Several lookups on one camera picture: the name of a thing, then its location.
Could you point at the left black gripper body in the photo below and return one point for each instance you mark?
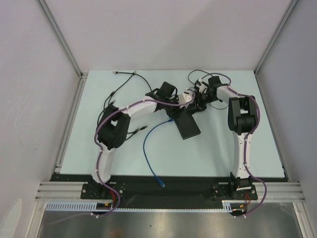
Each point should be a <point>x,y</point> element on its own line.
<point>172,111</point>

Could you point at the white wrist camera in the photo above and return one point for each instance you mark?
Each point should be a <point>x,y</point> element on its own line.
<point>201,86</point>
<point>186,97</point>

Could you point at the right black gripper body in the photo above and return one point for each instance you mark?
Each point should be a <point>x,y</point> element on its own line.
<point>201,94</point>

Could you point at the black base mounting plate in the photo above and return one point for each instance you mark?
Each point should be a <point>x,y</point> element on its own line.
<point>155,202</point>

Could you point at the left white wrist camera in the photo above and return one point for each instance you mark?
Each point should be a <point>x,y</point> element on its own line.
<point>186,97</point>

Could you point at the black network switch box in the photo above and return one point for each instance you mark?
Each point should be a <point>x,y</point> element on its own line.
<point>187,125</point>

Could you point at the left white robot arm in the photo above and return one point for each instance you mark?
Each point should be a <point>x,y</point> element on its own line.
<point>112,129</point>

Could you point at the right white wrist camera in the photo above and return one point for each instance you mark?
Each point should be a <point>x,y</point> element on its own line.
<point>201,86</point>

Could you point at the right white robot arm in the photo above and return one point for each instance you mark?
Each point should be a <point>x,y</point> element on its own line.
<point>243,119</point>

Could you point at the white slotted cable duct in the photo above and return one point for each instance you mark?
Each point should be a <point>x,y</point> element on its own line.
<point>79,206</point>

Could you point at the aluminium frame rail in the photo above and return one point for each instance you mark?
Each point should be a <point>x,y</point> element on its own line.
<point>72,191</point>

